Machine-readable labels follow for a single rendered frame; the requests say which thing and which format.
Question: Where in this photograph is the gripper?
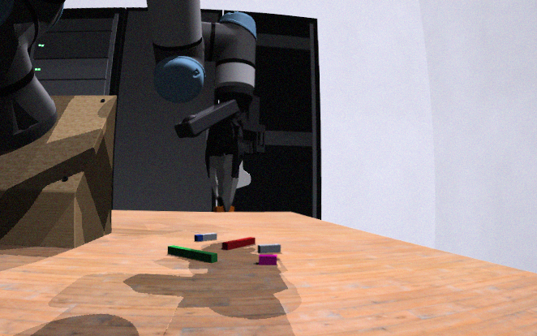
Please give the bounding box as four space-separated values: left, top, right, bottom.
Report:
205 85 265 212

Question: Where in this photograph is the green rod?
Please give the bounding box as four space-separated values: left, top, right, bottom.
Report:
168 245 217 263

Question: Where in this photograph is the grey rod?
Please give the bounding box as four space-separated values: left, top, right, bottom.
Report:
258 243 281 253
201 233 217 241

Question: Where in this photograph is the dark red rectangular bar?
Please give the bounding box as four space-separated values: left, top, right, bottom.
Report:
222 237 256 250

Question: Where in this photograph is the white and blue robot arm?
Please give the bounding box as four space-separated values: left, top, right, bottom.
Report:
0 0 257 151

